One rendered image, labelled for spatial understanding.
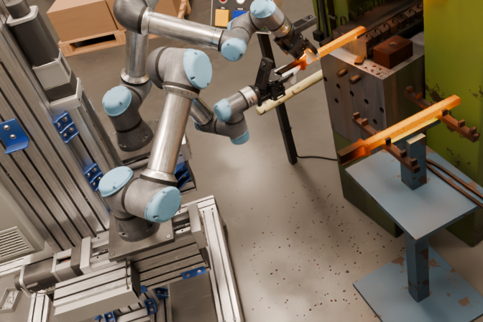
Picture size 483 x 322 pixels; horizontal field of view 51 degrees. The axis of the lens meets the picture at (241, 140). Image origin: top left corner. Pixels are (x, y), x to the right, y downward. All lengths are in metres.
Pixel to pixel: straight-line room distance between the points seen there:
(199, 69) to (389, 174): 0.77
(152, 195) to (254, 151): 1.71
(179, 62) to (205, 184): 1.60
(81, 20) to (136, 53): 3.05
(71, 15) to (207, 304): 3.42
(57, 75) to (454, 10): 1.30
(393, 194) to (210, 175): 1.54
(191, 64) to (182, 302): 1.15
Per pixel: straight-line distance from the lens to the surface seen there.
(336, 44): 2.02
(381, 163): 1.92
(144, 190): 1.55
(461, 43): 1.91
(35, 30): 1.64
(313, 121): 3.29
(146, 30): 1.78
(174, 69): 1.56
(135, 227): 1.71
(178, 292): 2.35
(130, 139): 2.09
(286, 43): 1.86
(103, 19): 4.98
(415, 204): 1.78
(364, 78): 2.03
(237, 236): 2.72
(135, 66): 2.06
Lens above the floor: 2.01
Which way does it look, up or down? 38 degrees down
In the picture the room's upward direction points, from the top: 18 degrees counter-clockwise
